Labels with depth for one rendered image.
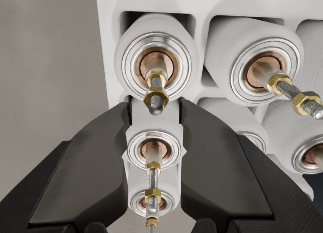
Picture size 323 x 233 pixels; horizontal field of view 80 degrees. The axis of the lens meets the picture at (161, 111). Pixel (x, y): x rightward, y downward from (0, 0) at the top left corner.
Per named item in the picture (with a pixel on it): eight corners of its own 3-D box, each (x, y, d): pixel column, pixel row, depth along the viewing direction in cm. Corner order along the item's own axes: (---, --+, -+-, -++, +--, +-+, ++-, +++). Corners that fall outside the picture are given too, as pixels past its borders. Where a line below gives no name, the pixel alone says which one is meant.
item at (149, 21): (178, 65, 39) (191, 110, 24) (130, 60, 39) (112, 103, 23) (186, 12, 35) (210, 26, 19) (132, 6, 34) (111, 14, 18)
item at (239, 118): (238, 99, 44) (282, 156, 28) (201, 121, 46) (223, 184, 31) (217, 66, 40) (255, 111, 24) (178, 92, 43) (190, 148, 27)
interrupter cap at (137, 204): (178, 189, 32) (179, 193, 31) (169, 215, 36) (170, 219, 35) (132, 184, 31) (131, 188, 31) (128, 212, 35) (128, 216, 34)
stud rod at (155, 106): (161, 68, 20) (163, 104, 13) (161, 77, 20) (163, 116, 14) (151, 68, 20) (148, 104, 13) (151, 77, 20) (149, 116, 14)
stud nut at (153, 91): (168, 86, 15) (169, 91, 14) (168, 105, 16) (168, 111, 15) (142, 86, 15) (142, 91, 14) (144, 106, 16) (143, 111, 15)
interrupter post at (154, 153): (150, 157, 28) (150, 176, 25) (142, 146, 27) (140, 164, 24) (165, 152, 28) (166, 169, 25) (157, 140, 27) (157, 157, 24)
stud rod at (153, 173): (152, 161, 26) (150, 215, 20) (148, 156, 26) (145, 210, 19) (158, 159, 26) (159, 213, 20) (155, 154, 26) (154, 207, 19)
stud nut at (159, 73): (167, 69, 18) (167, 73, 17) (166, 86, 19) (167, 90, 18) (145, 70, 18) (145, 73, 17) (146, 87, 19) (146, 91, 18)
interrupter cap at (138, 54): (184, 101, 23) (185, 104, 23) (121, 95, 23) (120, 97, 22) (197, 35, 20) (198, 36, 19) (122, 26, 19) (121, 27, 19)
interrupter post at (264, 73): (249, 82, 22) (263, 94, 20) (253, 61, 21) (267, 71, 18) (270, 80, 22) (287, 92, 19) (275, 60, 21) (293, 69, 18)
